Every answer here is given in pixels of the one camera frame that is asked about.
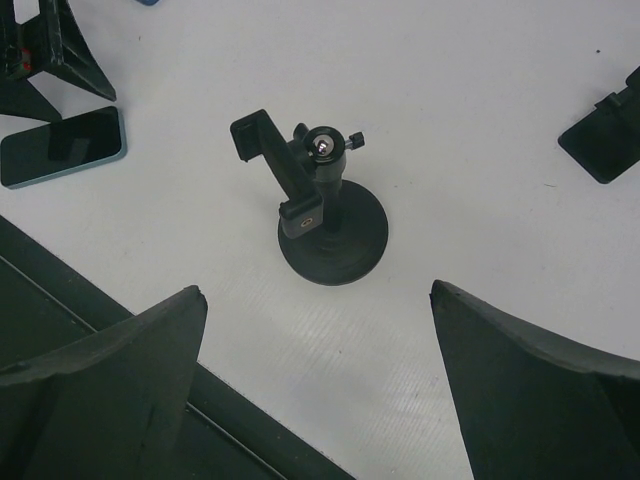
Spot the black folding phone stand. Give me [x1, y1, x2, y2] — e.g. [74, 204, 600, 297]
[558, 68, 639, 184]

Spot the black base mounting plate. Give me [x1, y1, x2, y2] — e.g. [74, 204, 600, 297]
[1, 221, 346, 479]

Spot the black phone blue edge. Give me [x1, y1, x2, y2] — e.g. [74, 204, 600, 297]
[1, 106, 127, 189]

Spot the black round-base phone stand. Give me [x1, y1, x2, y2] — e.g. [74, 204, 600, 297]
[230, 109, 389, 286]

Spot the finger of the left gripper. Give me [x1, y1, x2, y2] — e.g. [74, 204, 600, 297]
[29, 0, 116, 100]
[1, 1, 62, 122]

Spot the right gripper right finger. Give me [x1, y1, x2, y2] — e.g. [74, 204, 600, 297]
[430, 280, 639, 479]

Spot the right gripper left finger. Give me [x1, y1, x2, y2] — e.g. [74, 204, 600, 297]
[1, 286, 208, 479]

